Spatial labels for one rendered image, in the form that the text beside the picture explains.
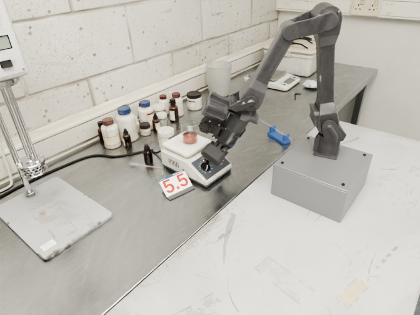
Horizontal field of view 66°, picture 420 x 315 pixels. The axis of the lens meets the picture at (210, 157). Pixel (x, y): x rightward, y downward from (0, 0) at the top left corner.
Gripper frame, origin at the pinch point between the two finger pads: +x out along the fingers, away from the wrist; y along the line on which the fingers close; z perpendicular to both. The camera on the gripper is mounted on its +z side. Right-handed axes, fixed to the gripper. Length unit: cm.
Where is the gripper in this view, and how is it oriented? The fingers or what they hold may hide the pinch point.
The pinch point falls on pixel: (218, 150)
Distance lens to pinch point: 99.4
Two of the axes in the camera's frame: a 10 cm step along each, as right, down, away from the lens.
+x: -3.6, 5.7, 7.4
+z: -8.0, -5.9, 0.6
